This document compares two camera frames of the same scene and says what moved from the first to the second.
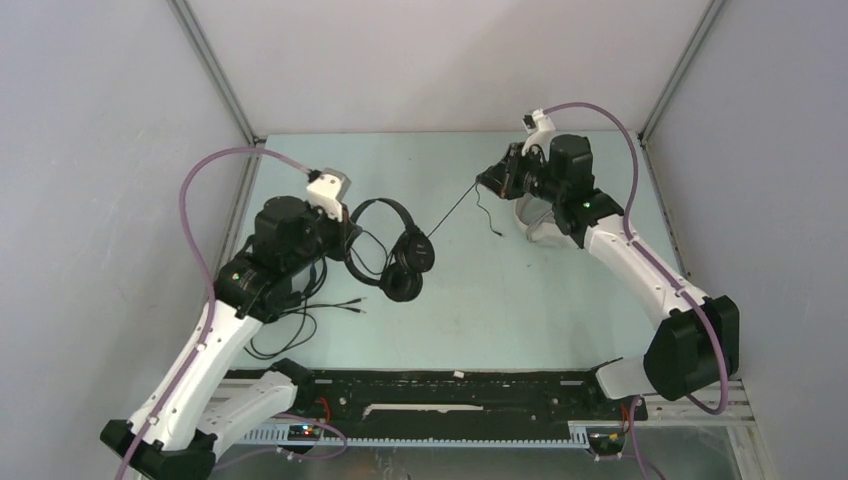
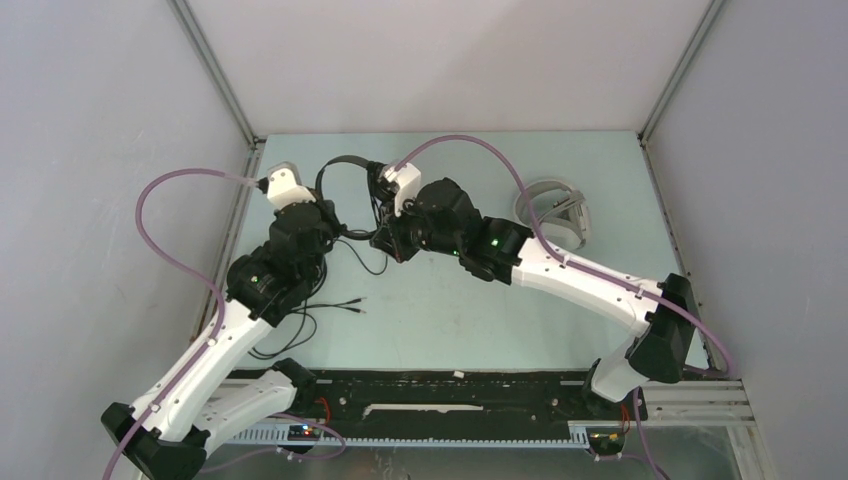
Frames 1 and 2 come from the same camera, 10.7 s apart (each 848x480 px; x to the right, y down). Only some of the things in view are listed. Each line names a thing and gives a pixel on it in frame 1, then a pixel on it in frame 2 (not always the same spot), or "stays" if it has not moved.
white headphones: (538, 219) stays
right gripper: (502, 177) → (389, 238)
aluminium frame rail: (222, 86) stays
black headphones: (413, 256) → (383, 185)
